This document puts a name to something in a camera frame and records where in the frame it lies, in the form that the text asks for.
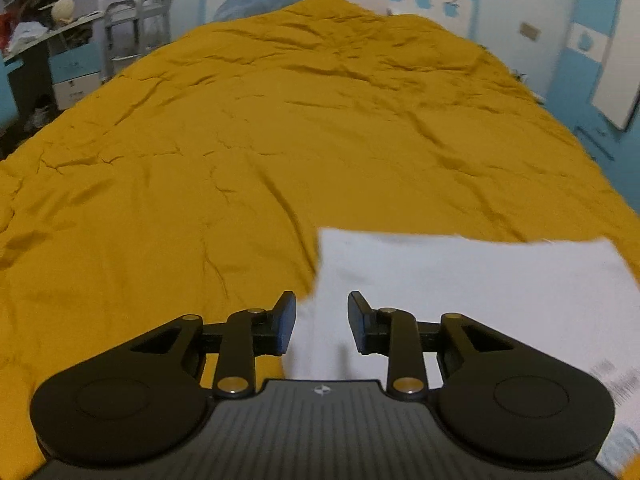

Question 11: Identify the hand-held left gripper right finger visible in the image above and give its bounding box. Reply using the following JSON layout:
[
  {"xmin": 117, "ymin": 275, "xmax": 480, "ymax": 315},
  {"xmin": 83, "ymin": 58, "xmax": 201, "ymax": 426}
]
[{"xmin": 347, "ymin": 290, "xmax": 516, "ymax": 402}]

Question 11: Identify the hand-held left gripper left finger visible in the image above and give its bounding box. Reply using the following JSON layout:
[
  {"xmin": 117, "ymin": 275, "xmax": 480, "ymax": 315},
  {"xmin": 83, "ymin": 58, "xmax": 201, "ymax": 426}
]
[{"xmin": 129, "ymin": 290, "xmax": 298, "ymax": 401}]

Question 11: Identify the white printed sweatshirt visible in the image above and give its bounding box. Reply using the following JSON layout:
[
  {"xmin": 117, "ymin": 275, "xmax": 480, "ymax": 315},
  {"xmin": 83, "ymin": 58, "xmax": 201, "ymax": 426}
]
[{"xmin": 282, "ymin": 227, "xmax": 640, "ymax": 476}]

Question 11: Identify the yellow quilted blanket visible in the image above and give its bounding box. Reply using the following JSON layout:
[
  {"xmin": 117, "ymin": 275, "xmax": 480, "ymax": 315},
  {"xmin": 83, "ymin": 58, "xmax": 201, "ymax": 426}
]
[{"xmin": 0, "ymin": 0, "xmax": 640, "ymax": 480}]

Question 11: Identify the blue pillow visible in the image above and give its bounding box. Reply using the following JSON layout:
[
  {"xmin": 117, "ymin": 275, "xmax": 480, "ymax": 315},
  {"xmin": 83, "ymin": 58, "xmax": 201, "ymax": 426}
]
[{"xmin": 214, "ymin": 0, "xmax": 306, "ymax": 23}]

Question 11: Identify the blue and white drawer cabinet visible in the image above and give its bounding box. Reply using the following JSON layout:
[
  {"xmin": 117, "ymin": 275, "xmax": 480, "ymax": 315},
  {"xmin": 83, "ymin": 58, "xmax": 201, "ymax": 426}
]
[{"xmin": 50, "ymin": 50, "xmax": 106, "ymax": 111}]

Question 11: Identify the blue and white wardrobe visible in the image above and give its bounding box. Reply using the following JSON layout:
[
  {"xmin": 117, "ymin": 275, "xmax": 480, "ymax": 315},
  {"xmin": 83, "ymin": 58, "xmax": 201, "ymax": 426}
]
[{"xmin": 547, "ymin": 0, "xmax": 640, "ymax": 211}]

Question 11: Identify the white plastic bag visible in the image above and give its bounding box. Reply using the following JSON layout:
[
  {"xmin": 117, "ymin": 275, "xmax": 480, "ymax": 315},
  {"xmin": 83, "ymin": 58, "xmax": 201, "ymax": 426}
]
[{"xmin": 5, "ymin": 21, "xmax": 48, "ymax": 53}]

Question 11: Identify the white board with black frame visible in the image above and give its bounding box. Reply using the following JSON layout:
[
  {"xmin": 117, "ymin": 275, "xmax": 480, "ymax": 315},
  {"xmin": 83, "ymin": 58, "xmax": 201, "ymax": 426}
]
[{"xmin": 592, "ymin": 0, "xmax": 640, "ymax": 131}]

